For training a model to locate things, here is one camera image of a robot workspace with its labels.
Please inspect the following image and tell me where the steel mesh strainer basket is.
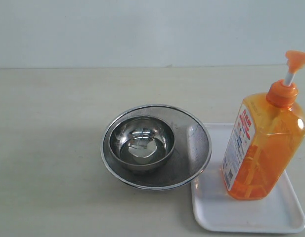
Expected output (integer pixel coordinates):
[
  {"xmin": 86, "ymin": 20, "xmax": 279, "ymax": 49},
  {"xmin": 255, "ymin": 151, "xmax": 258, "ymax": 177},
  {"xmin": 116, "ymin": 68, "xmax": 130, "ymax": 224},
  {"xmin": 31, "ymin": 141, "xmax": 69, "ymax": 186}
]
[{"xmin": 100, "ymin": 104, "xmax": 212, "ymax": 191}]

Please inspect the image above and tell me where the orange pump soap bottle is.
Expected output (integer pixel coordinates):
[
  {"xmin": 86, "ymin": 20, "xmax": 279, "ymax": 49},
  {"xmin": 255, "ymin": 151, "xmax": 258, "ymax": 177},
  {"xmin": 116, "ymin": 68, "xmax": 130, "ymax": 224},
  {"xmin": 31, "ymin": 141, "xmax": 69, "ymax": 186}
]
[{"xmin": 221, "ymin": 50, "xmax": 305, "ymax": 200}]

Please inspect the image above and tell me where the white plastic tray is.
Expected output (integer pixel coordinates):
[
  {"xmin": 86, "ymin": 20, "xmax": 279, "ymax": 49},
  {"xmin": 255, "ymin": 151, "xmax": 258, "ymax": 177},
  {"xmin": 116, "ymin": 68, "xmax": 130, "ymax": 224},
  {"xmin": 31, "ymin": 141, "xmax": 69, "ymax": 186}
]
[{"xmin": 191, "ymin": 123, "xmax": 305, "ymax": 234}]

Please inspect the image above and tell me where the small stainless steel bowl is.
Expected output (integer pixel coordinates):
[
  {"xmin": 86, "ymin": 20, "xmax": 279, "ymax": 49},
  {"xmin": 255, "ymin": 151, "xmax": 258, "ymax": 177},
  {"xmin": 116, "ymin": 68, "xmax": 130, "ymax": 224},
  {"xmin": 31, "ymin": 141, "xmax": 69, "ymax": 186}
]
[{"xmin": 108, "ymin": 116, "xmax": 176, "ymax": 172}]

